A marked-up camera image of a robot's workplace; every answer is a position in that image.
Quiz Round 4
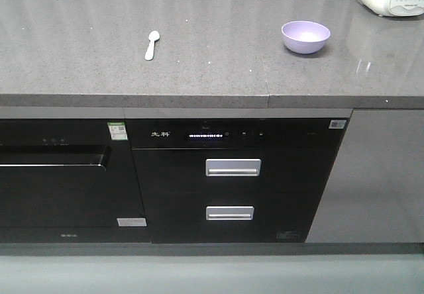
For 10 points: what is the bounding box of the mint green plastic spoon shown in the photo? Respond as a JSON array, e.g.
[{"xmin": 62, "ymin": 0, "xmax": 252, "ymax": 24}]
[{"xmin": 144, "ymin": 30, "xmax": 160, "ymax": 61}]

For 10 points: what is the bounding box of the purple plastic bowl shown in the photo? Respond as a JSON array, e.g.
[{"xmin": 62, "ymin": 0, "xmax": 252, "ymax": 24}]
[{"xmin": 281, "ymin": 21, "xmax": 331, "ymax": 54}]

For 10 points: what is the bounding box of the black drawer sterilizer cabinet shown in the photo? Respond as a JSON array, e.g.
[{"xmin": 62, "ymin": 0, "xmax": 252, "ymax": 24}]
[{"xmin": 126, "ymin": 118, "xmax": 348, "ymax": 244}]

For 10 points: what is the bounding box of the grey cabinet door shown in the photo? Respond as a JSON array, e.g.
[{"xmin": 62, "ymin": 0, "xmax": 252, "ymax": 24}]
[{"xmin": 307, "ymin": 110, "xmax": 423, "ymax": 243}]

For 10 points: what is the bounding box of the black built-in dishwasher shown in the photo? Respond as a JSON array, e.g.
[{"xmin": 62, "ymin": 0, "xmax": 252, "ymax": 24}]
[{"xmin": 1, "ymin": 119, "xmax": 150, "ymax": 243}]

